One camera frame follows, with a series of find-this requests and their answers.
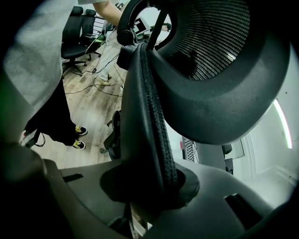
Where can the black mesh office chair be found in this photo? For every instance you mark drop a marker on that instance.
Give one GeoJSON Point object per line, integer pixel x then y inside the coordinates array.
{"type": "Point", "coordinates": [210, 105]}

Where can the black keyboard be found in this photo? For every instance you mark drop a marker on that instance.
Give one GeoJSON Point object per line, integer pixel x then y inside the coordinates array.
{"type": "Point", "coordinates": [189, 149]}

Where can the black shoe yellow laces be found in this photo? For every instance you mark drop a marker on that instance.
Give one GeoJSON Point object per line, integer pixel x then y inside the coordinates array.
{"type": "Point", "coordinates": [79, 144]}
{"type": "Point", "coordinates": [81, 130]}

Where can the black slatted rack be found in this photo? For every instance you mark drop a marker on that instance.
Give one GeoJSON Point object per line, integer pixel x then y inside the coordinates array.
{"type": "Point", "coordinates": [99, 25]}

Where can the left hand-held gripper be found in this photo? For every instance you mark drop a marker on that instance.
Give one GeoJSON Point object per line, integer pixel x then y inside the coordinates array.
{"type": "Point", "coordinates": [141, 26]}

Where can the white table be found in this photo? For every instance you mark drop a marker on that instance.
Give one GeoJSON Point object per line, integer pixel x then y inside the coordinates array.
{"type": "Point", "coordinates": [177, 147]}

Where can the person's black trousers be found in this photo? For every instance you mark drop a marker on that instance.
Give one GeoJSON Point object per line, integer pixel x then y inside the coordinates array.
{"type": "Point", "coordinates": [53, 116]}

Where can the person's left forearm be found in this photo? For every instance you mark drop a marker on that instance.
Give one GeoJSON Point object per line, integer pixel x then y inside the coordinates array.
{"type": "Point", "coordinates": [106, 11]}

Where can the person's grey shirt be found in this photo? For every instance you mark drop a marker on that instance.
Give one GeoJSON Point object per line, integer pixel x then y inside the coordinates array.
{"type": "Point", "coordinates": [37, 46]}

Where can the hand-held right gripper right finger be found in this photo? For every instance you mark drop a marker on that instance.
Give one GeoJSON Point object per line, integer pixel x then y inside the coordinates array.
{"type": "Point", "coordinates": [163, 149]}

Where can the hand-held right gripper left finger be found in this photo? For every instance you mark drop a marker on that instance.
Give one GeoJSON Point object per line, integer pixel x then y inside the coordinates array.
{"type": "Point", "coordinates": [137, 121]}

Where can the green black bag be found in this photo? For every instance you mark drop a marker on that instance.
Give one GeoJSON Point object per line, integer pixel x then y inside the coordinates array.
{"type": "Point", "coordinates": [94, 43]}

